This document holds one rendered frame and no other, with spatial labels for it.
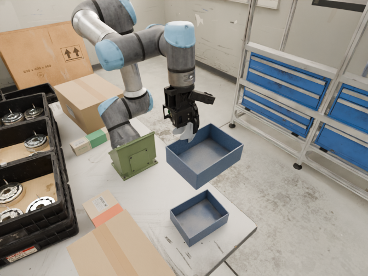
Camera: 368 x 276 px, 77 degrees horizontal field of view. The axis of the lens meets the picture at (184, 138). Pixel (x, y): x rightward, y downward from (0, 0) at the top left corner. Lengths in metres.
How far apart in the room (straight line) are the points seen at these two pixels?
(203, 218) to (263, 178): 1.25
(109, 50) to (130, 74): 0.48
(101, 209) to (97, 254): 0.24
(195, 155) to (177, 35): 0.39
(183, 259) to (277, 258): 0.99
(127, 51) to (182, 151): 0.36
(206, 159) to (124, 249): 0.39
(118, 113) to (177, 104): 0.53
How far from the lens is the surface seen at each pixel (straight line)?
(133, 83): 1.12
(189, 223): 1.05
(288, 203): 2.13
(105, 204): 1.07
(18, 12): 3.92
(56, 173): 1.04
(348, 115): 2.05
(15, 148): 1.44
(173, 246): 1.01
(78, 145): 1.41
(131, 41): 0.65
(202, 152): 0.80
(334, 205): 2.29
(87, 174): 1.31
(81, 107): 1.46
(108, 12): 1.00
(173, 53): 0.60
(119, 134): 1.12
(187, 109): 0.66
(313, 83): 2.07
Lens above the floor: 1.61
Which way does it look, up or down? 40 degrees down
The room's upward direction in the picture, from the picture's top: straight up
